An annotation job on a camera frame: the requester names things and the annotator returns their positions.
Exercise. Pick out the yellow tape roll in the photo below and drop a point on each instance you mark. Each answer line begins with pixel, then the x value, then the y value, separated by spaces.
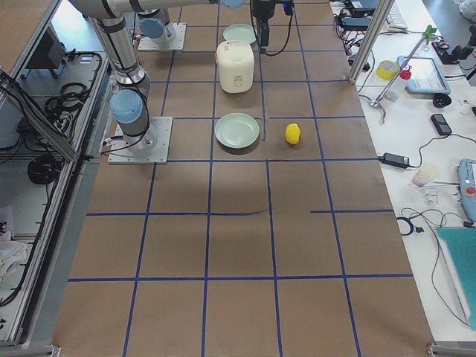
pixel 387 70

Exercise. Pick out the white rice cooker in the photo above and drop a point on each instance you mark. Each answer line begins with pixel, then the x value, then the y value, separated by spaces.
pixel 235 61

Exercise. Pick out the metal clamp stand rod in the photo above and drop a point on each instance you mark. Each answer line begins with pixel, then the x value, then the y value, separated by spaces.
pixel 426 37

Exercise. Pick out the clear plastic cup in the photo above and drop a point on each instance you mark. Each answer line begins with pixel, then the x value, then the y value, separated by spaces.
pixel 425 174

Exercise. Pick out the teal cutting mat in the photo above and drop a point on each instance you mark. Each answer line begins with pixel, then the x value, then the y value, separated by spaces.
pixel 461 245

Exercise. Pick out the aluminium frame post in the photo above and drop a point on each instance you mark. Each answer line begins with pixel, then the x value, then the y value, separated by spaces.
pixel 376 23

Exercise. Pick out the green plate far side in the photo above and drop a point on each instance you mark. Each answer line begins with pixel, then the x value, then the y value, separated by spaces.
pixel 240 32

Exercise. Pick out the black power adapter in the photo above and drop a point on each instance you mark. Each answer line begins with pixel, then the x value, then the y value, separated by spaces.
pixel 394 160

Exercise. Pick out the blue teach pendant tablet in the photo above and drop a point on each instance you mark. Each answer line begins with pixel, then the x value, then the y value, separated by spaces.
pixel 426 77

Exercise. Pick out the green plate near potato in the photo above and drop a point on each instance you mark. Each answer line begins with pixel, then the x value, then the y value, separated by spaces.
pixel 237 130

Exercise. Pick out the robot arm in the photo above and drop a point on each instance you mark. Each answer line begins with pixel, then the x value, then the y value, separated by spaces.
pixel 161 14
pixel 129 105

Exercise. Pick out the yellow toy potato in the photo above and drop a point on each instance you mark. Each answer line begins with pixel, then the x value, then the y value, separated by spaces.
pixel 292 133

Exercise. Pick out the black remote handset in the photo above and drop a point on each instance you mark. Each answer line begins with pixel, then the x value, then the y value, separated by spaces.
pixel 441 125

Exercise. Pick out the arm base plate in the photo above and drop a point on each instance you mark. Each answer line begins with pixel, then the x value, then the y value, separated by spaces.
pixel 152 148
pixel 163 39

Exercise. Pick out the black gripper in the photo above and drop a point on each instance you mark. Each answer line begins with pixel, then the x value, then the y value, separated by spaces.
pixel 262 10

